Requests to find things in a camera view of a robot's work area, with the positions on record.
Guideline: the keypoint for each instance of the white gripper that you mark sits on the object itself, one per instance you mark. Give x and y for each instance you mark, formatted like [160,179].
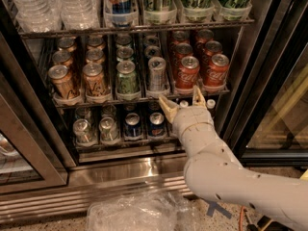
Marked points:
[192,118]

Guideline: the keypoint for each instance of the coke can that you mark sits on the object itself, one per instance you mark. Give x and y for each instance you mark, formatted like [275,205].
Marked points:
[181,50]
[177,37]
[202,36]
[211,48]
[216,71]
[187,73]

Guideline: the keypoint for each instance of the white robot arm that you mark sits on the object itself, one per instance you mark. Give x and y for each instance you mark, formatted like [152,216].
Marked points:
[213,172]

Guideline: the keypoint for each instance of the front silver slim can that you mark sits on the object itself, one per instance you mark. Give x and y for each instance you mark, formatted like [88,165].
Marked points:
[157,73]

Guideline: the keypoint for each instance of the front right pepsi can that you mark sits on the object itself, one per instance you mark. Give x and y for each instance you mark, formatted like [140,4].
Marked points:
[156,125]

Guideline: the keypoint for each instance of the pepsi can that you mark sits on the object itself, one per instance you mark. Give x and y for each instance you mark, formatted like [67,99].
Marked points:
[156,125]
[132,125]

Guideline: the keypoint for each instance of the front left pepsi can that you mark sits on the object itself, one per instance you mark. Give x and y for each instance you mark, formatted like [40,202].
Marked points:
[132,125]

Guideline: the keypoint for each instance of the front green can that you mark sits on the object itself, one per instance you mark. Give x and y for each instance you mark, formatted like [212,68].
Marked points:
[126,77]

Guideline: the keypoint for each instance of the middle silver can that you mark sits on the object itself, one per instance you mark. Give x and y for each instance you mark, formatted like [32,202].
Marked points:
[152,51]

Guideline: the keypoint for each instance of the middle green can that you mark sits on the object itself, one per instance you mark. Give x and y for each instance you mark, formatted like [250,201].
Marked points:
[124,54]

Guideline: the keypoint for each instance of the bottom silver can right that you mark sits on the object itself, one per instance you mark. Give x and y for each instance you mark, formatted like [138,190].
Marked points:
[108,129]

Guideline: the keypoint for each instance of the open glass fridge door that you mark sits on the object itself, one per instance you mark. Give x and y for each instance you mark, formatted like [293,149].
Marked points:
[264,119]

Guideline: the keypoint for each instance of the front tan can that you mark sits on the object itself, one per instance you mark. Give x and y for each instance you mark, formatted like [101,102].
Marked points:
[94,78]

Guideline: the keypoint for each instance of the tan can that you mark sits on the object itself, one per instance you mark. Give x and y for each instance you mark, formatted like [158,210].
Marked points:
[94,78]
[95,56]

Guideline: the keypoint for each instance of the middle tan can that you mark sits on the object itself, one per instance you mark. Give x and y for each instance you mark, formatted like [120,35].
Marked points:
[95,56]

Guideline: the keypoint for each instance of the bottom silver can left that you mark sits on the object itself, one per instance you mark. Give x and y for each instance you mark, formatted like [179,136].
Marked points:
[82,131]

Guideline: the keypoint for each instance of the stainless steel fridge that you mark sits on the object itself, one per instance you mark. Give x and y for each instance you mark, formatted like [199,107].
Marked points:
[99,172]

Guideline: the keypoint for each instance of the front orange can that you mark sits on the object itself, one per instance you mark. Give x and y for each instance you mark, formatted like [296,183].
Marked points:
[63,81]

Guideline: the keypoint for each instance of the orange can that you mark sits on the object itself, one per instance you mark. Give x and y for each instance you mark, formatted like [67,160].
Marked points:
[63,57]
[63,81]

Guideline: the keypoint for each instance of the middle orange can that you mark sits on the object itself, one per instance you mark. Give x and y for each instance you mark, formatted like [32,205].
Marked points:
[63,57]

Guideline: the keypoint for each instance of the left glass fridge door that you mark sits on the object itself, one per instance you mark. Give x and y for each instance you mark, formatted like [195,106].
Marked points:
[27,160]

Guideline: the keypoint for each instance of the left white-cap bottle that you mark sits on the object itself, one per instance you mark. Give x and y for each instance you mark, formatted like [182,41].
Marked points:
[183,104]

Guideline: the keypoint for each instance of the white-cap bottle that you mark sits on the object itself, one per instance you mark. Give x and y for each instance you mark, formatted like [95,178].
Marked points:
[211,106]
[183,104]

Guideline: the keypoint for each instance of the right white-cap bottle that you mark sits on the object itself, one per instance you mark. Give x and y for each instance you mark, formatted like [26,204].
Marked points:
[211,106]

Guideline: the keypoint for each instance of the blue tape cross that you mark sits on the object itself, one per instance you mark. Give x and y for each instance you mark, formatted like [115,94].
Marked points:
[215,207]

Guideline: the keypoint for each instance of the clear plastic bag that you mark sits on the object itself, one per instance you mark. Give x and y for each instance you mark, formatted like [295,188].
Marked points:
[147,211]

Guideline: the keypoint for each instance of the right water bottle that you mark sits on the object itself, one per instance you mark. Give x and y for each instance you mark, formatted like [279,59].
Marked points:
[80,14]

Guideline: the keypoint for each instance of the water bottle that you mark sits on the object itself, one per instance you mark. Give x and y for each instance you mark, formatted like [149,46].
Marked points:
[38,16]
[80,14]

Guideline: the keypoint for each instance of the left water bottle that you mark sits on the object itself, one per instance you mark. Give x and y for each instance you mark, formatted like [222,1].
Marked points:
[38,16]

